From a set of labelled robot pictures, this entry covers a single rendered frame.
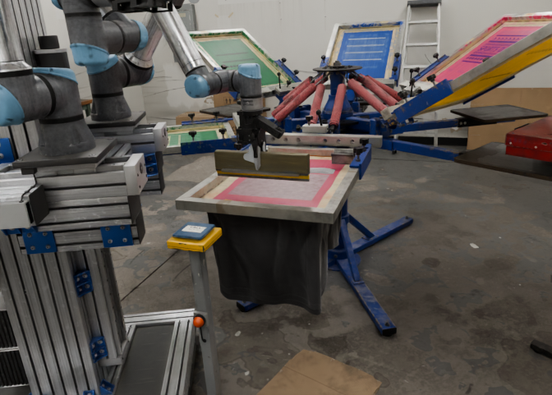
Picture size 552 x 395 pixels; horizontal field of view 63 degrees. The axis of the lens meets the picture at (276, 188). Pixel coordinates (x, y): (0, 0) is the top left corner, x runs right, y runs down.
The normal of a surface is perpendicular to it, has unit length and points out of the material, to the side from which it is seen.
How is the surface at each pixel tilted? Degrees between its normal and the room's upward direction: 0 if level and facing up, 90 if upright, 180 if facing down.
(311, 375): 0
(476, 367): 0
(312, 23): 90
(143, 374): 0
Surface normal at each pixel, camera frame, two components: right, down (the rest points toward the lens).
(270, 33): -0.33, 0.33
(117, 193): 0.09, 0.33
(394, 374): -0.05, -0.94
